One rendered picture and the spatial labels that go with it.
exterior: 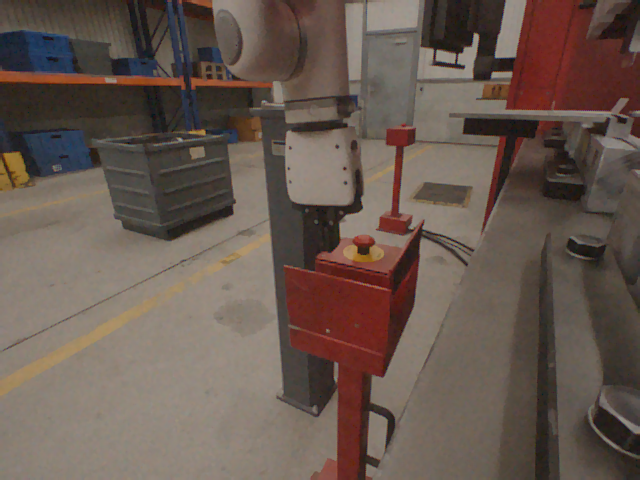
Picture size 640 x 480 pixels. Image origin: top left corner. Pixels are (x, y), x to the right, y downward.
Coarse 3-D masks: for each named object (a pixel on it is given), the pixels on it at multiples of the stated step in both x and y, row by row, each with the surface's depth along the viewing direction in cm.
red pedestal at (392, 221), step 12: (396, 132) 240; (408, 132) 238; (396, 144) 243; (408, 144) 243; (396, 156) 254; (396, 168) 257; (396, 180) 261; (396, 192) 264; (396, 204) 268; (384, 216) 272; (396, 216) 270; (408, 216) 272; (384, 228) 274; (396, 228) 268
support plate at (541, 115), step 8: (456, 112) 69; (464, 112) 69; (472, 112) 69; (480, 112) 69; (488, 112) 69; (496, 112) 69; (504, 112) 69; (512, 112) 69; (520, 112) 69; (528, 112) 69; (536, 112) 69; (544, 112) 69; (544, 120) 62; (552, 120) 61; (560, 120) 61; (568, 120) 60; (576, 120) 60; (584, 120) 59; (592, 120) 59; (600, 120) 58
